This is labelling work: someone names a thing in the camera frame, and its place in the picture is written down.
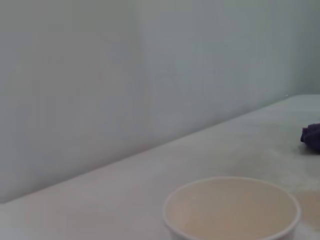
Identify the white paper cup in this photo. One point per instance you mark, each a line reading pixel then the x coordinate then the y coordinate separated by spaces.
pixel 232 207

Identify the purple rag with black trim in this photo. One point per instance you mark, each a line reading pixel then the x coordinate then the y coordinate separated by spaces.
pixel 312 137

